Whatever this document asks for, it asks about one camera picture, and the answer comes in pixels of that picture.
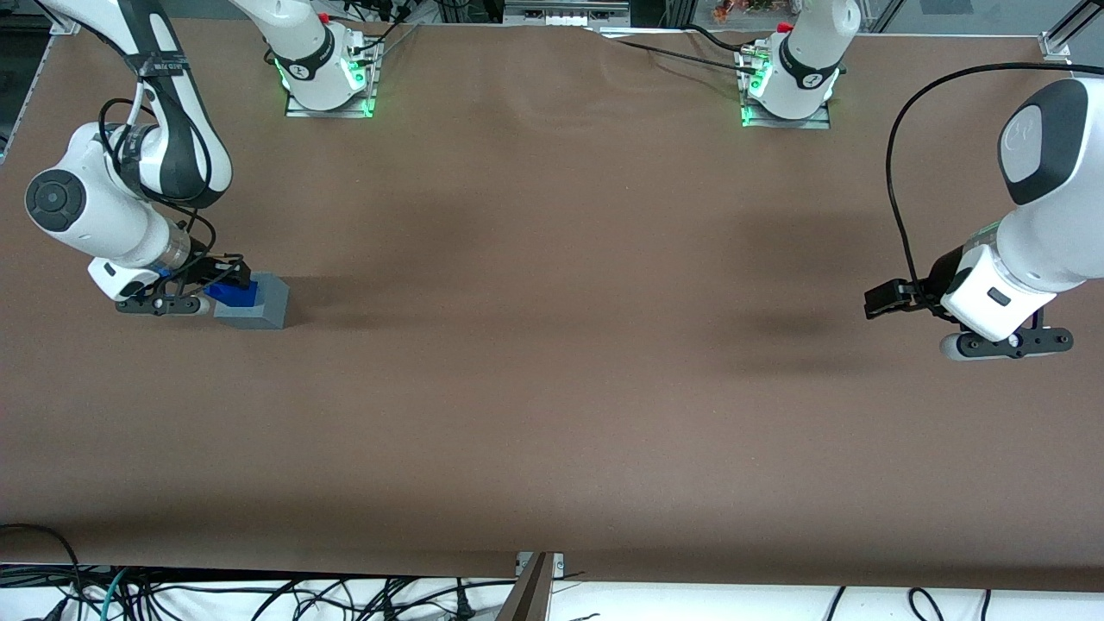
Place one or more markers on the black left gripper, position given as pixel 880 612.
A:
pixel 947 273

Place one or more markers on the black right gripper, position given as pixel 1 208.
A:
pixel 204 270

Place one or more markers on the blue plastic part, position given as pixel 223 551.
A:
pixel 233 295

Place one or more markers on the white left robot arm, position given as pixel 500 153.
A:
pixel 1048 250

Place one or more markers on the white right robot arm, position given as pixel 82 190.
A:
pixel 103 216

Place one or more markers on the gray square base block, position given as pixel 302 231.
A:
pixel 269 306

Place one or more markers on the orange small object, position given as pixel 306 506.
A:
pixel 729 10

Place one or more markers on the brown table cover sheet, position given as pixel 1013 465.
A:
pixel 552 388

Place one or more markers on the white power strip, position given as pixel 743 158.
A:
pixel 561 15

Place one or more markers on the black left wrist camera bracket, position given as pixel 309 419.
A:
pixel 1035 342

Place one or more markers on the aluminium corner bracket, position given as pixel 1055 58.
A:
pixel 1054 45
pixel 67 28

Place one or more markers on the aluminium frame profile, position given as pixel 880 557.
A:
pixel 1082 17

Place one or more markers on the small metal post bracket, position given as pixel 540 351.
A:
pixel 558 565

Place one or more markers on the aluminium frame post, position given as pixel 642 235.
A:
pixel 530 595

